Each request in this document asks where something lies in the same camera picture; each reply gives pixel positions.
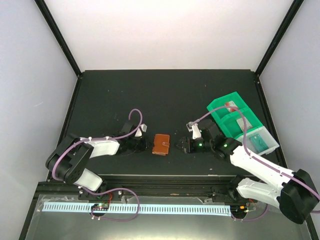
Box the brown leather card holder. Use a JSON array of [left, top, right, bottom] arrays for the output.
[[152, 133, 170, 156]]

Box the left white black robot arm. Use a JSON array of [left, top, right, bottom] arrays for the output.
[[45, 121, 149, 200]]

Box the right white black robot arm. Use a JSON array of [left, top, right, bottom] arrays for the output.
[[177, 119, 320, 224]]

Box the white card in middle bin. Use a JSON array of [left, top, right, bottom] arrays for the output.
[[236, 117, 253, 132]]

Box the red white card in bin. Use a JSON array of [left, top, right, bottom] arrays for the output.
[[224, 100, 239, 113]]

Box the teal card in clear bin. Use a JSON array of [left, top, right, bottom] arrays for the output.
[[249, 134, 269, 153]]

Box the green plastic bin middle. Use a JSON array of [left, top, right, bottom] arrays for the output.
[[219, 107, 263, 139]]

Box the green plastic bin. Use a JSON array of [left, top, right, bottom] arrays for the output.
[[219, 107, 263, 139], [206, 91, 248, 120]]

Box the green plastic bin far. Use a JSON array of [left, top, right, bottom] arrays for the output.
[[206, 91, 248, 120]]

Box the clear plastic bin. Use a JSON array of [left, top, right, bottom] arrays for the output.
[[245, 126, 280, 156]]

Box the left circuit board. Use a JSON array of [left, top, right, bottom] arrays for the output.
[[91, 203, 110, 212]]

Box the circuit board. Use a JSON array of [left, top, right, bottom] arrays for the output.
[[91, 203, 110, 212], [230, 205, 251, 214]]

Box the right circuit board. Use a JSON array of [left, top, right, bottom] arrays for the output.
[[230, 205, 251, 214]]

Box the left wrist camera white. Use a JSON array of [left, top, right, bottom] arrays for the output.
[[134, 123, 148, 138]]

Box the black aluminium rail base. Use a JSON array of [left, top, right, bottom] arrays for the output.
[[34, 175, 249, 204]]

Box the white slotted cable duct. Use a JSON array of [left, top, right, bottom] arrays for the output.
[[42, 202, 232, 217]]

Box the left black frame post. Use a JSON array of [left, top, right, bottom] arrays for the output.
[[34, 0, 82, 77]]

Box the black frame post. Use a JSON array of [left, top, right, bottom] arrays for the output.
[[34, 0, 82, 77], [254, 0, 305, 76]]

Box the right black frame post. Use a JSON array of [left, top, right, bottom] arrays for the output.
[[254, 0, 305, 76]]

